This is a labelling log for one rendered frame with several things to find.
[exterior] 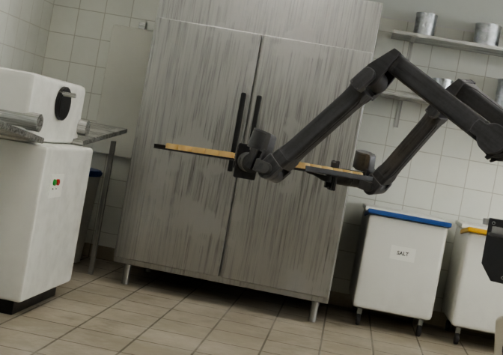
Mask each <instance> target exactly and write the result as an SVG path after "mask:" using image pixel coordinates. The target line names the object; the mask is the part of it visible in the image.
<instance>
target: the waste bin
mask: <svg viewBox="0 0 503 355"><path fill-rule="evenodd" d="M102 175H103V173H102V171H100V170H98V169H93V168H90V171H89V176H88V184H87V189H86V193H85V201H84V206H83V211H82V218H81V223H80V228H79V236H78V240H77V244H76V253H75V258H74V262H73V263H77V262H80V259H81V256H82V250H83V246H84V243H85V238H86V234H87V231H88V226H89V222H90V218H91V213H92V210H93V206H94V201H95V198H96V194H97V188H98V185H99V182H100V176H102Z"/></svg>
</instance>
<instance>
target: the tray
mask: <svg viewBox="0 0 503 355"><path fill-rule="evenodd" d="M153 148H158V149H163V150H168V151H176V152H181V153H187V154H195V155H201V156H206V157H215V158H219V159H224V160H233V161H234V158H229V157H220V156H214V155H209V154H200V153H194V152H188V151H179V150H174V149H168V148H165V145H159V144H154V146H153ZM293 170H299V171H304V172H313V173H318V174H324V175H334V176H338V177H344V178H353V179H359V180H368V181H372V180H373V177H370V176H366V175H358V174H353V173H348V172H340V171H335V170H330V169H322V168H318V167H313V166H305V169H301V168H294V169H293Z"/></svg>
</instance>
